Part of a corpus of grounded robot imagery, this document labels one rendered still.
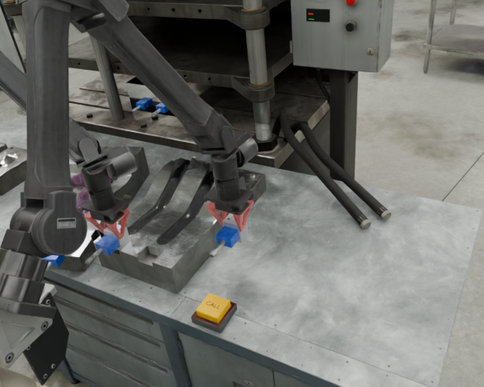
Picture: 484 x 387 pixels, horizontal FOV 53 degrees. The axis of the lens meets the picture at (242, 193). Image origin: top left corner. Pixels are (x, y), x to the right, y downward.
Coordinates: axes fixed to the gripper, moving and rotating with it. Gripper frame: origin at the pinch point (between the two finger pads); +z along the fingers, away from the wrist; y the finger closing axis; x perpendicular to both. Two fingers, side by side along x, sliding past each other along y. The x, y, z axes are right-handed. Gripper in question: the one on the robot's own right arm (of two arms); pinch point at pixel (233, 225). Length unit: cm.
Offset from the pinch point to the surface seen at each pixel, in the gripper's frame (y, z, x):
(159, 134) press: 72, 15, -58
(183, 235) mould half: 14.8, 6.4, 1.9
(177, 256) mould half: 11.1, 6.2, 9.6
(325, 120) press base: 19, 23, -108
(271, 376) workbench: -15.4, 32.9, 13.9
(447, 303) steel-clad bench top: -50, 15, -10
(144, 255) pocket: 21.0, 8.1, 11.2
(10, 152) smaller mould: 107, 7, -14
